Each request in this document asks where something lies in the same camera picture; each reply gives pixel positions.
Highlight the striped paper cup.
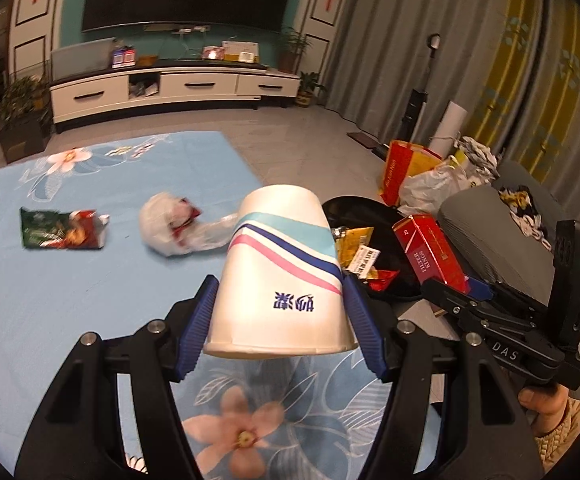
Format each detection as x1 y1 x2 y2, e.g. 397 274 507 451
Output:
204 184 356 360

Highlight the red yellow shopping bag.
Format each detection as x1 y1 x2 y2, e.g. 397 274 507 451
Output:
379 140 442 206

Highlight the person right hand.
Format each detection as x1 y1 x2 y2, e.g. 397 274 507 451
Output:
518 385 569 437

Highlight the white plastic bag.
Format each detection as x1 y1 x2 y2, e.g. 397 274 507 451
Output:
397 156 498 217

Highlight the white bag with red item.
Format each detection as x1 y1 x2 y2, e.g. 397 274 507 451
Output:
138 192 238 257

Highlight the floral blue tablecloth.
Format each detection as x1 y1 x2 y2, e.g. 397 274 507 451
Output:
0 131 389 479

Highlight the grey sofa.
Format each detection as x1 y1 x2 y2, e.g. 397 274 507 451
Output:
436 159 580 304

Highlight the black trash bin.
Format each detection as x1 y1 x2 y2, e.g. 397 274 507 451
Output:
322 196 422 307

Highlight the white paper roll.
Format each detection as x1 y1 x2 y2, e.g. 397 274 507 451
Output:
428 101 468 158

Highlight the upright vacuum cleaner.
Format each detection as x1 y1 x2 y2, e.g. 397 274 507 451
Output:
397 34 441 142

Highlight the red foil wrapper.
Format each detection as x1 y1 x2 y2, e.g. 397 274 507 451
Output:
366 268 400 292

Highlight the white tv cabinet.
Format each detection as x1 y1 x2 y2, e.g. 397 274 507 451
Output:
50 65 300 124

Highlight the yellow snack bag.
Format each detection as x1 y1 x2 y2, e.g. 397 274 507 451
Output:
331 226 374 269

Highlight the red cigarette box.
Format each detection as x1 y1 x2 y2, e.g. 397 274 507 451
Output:
392 214 468 294

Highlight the clear printed plastic bag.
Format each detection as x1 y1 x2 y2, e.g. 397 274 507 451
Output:
348 245 380 280

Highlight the red green biscuit bag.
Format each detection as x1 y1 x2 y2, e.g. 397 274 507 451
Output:
20 208 110 250

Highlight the potted plant on cabinet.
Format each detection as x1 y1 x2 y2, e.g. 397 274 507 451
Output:
277 27 311 74

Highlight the plants stand at left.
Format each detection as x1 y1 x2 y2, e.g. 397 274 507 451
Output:
0 75 52 164

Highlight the potted plant on floor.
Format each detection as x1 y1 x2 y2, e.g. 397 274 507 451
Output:
296 72 326 107

